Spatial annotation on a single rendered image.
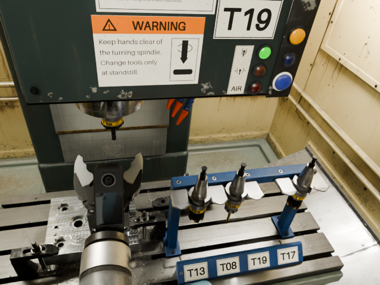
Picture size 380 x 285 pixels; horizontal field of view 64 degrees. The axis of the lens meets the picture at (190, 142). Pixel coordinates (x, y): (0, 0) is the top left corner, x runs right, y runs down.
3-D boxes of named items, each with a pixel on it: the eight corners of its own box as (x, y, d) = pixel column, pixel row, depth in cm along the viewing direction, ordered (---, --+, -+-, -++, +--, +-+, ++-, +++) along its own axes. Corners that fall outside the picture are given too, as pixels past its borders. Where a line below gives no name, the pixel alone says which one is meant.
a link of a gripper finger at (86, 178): (68, 177, 63) (87, 208, 58) (63, 156, 59) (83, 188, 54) (83, 171, 65) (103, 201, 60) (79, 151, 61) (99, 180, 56)
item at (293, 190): (299, 195, 91) (299, 193, 91) (283, 197, 90) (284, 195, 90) (288, 178, 97) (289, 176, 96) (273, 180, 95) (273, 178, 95)
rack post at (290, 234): (294, 237, 116) (322, 184, 98) (281, 239, 115) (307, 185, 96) (282, 215, 124) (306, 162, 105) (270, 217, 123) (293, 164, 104)
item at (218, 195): (230, 203, 86) (230, 202, 86) (212, 206, 85) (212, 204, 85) (222, 185, 92) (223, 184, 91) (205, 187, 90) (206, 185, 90)
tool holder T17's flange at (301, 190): (303, 178, 98) (306, 173, 97) (315, 192, 94) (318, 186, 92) (286, 182, 96) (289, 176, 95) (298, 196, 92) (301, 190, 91)
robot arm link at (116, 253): (75, 267, 42) (135, 261, 44) (78, 238, 46) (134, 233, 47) (82, 290, 47) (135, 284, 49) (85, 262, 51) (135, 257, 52)
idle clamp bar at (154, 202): (216, 206, 124) (218, 195, 120) (153, 219, 117) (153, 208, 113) (211, 196, 128) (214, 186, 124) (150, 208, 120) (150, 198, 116)
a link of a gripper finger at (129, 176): (139, 168, 67) (118, 199, 60) (138, 149, 63) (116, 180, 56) (152, 172, 66) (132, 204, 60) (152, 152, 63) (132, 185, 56)
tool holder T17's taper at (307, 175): (305, 175, 96) (312, 159, 92) (314, 185, 93) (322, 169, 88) (293, 177, 95) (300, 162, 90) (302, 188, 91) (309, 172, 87)
